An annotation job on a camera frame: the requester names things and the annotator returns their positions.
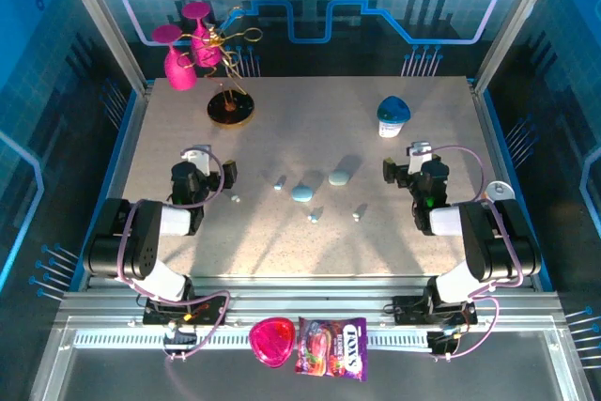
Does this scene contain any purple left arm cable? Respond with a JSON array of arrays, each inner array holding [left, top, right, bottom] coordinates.
[[115, 147, 232, 362]]

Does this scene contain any white cup with blue lid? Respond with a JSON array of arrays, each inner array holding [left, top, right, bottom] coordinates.
[[376, 95, 412, 140]]

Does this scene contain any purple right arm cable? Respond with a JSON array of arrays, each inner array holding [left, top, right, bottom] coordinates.
[[424, 144, 525, 362]]

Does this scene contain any gold wire glass holder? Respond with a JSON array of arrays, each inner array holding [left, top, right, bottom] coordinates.
[[176, 6, 264, 129]]

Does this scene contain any white slotted cable duct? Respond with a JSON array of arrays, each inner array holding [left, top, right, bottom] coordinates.
[[72, 329, 436, 351]]

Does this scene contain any black connector box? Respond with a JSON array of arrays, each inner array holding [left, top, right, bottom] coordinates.
[[162, 329, 198, 351], [426, 329, 464, 355]]

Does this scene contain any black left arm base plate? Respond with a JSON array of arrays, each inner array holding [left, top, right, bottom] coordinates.
[[142, 295, 231, 327]]

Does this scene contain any orange drink can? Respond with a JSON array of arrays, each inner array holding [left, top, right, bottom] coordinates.
[[484, 179, 516, 201]]

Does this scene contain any blue earbuds charging case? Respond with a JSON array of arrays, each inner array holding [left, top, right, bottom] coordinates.
[[290, 184, 315, 204]]

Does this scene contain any aluminium frame post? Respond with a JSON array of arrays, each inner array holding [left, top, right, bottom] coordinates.
[[472, 0, 565, 95], [52, 0, 152, 95]]

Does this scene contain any pink plastic bowl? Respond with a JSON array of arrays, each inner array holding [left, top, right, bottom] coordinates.
[[248, 316, 298, 370]]

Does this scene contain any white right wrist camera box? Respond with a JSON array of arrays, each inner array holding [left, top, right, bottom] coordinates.
[[406, 140, 434, 176]]

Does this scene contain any purple candy bag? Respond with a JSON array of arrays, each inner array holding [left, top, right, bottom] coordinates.
[[294, 316, 368, 382]]

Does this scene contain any aluminium frame rail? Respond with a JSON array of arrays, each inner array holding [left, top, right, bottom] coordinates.
[[55, 276, 564, 332]]

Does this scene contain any pink wine glass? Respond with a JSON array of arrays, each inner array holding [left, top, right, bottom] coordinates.
[[150, 23, 198, 92], [181, 0, 223, 69]]

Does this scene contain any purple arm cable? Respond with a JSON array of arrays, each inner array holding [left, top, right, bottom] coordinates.
[[115, 147, 232, 362], [424, 144, 525, 362]]

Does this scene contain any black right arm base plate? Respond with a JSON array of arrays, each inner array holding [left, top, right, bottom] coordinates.
[[392, 295, 479, 326]]

